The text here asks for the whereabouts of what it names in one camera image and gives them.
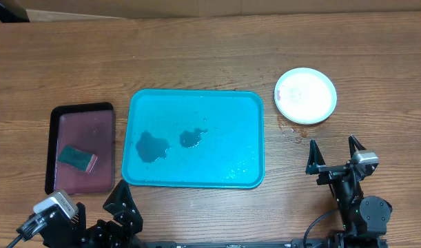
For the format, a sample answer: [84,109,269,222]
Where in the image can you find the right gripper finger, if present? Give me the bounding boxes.
[305,139,326,174]
[348,135,366,158]

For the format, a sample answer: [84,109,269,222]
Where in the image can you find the cardboard backboard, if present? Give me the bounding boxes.
[0,0,421,22]

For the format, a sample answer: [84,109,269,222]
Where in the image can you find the dark green sponge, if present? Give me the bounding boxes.
[57,145,98,174]

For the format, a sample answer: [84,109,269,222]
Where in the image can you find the teal plastic tray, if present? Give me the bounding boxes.
[121,89,265,189]

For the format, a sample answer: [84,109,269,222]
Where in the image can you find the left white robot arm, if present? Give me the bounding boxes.
[39,180,143,247]

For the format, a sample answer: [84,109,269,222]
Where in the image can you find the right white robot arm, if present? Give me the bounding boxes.
[302,135,393,248]

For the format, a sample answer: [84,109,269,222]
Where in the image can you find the light blue plate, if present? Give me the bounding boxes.
[274,68,338,125]

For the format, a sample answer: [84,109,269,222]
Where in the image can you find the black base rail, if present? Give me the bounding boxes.
[144,238,389,248]

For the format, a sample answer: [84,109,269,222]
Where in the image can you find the dark red sponge tray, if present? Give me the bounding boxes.
[44,102,115,195]

